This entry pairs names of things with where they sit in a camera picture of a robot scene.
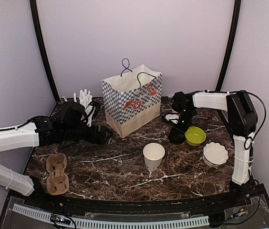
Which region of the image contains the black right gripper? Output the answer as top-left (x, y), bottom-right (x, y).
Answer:
top-left (171, 108), bottom-right (197, 141)

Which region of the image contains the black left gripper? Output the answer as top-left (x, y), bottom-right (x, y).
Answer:
top-left (62, 124), bottom-right (113, 146)

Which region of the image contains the checkered blue paper bag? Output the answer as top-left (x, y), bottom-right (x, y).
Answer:
top-left (102, 58), bottom-right (163, 138)

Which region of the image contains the brown cardboard cup carrier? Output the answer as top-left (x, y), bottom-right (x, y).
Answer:
top-left (46, 153), bottom-right (70, 196)

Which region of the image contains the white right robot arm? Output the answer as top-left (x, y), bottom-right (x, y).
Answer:
top-left (168, 90), bottom-right (258, 207)

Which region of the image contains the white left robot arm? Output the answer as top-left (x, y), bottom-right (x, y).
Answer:
top-left (0, 116), bottom-right (113, 208)

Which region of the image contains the lime green bowl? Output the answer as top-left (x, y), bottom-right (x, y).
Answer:
top-left (185, 126), bottom-right (206, 146)

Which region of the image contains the white scalloped ceramic bowl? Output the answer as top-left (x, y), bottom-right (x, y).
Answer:
top-left (202, 142), bottom-right (229, 168)

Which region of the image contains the bundle of white straws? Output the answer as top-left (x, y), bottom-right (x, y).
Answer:
top-left (79, 89), bottom-right (93, 107)

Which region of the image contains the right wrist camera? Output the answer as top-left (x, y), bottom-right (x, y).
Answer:
top-left (161, 92), bottom-right (195, 124)

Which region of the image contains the grey slotted cable duct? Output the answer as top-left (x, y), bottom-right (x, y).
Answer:
top-left (12, 204), bottom-right (209, 229)

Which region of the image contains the black front table rail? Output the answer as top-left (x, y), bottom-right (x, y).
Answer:
top-left (8, 188), bottom-right (264, 215)

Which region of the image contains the black right frame post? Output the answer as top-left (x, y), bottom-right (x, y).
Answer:
top-left (215, 0), bottom-right (241, 91)

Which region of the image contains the black frame post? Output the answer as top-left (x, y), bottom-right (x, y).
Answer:
top-left (215, 0), bottom-right (241, 91)
top-left (30, 0), bottom-right (60, 102)

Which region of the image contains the black left frame post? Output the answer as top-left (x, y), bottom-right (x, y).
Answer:
top-left (30, 0), bottom-right (60, 102)

